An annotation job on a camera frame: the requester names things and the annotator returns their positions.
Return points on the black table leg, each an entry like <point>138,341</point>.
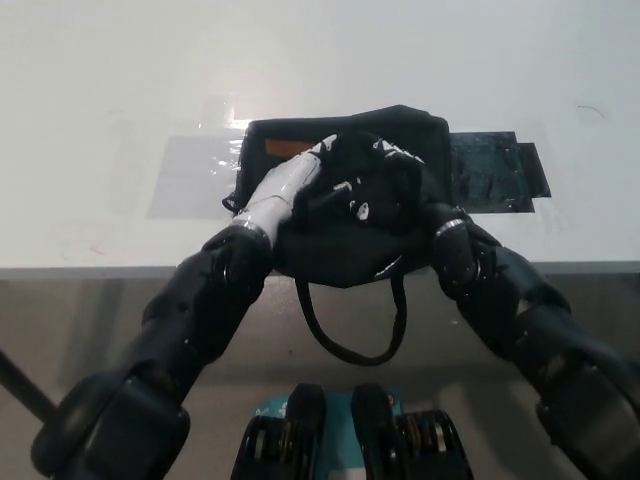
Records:
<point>25,382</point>

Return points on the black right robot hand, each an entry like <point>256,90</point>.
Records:
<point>405,175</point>

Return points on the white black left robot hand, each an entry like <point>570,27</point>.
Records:
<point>295,175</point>

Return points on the large glossy black tape patch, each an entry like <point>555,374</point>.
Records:
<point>485,170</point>

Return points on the grey tape patch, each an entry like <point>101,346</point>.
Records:
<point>195,175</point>

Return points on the small matte black tape piece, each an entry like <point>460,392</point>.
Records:
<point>537,170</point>

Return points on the dark green soft travel bag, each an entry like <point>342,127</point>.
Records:
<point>345,260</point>

